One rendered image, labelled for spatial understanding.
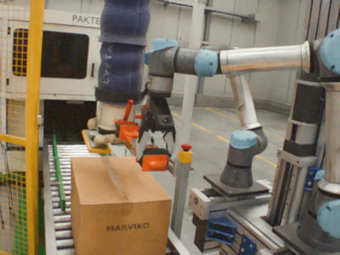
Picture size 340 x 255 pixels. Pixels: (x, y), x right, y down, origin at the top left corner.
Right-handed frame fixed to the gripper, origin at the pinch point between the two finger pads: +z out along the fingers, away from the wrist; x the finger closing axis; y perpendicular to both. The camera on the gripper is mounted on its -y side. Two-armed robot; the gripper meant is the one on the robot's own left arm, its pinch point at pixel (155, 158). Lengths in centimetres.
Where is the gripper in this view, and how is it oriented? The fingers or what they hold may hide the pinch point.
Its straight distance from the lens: 94.1
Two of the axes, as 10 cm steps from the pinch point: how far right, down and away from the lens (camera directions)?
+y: -3.3, -2.2, 9.2
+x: -9.4, -0.3, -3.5
